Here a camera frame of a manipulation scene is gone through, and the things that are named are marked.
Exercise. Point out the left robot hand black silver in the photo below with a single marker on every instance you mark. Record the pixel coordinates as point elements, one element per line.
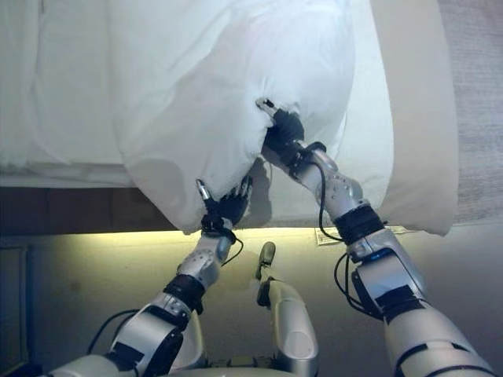
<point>228,208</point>

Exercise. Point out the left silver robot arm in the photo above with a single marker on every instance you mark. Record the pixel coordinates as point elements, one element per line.
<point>157,330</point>

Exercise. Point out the right robot hand black silver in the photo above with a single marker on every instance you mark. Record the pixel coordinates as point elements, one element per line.
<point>288,127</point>

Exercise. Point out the white fitted mattress sheet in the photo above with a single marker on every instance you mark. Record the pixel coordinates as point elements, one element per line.
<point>59,86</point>

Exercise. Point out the brown bed base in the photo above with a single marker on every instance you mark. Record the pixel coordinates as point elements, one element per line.
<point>78,208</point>

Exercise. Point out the white printed label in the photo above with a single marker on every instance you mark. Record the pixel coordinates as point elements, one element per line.
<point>327,235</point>

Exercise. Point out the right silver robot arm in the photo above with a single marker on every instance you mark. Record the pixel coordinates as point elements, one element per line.
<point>393,282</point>

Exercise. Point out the cream flat sheet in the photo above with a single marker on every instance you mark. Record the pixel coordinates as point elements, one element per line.
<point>420,118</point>

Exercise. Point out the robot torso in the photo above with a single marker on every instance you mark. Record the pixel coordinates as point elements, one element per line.
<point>224,367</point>

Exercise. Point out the right silver robot leg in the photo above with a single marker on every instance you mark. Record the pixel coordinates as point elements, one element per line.
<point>291,322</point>

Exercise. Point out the wooden nightstand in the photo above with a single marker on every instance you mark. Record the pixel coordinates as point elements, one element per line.
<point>13,306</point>

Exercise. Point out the grey textured mattress cover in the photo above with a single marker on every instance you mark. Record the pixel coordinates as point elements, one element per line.
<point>479,98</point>

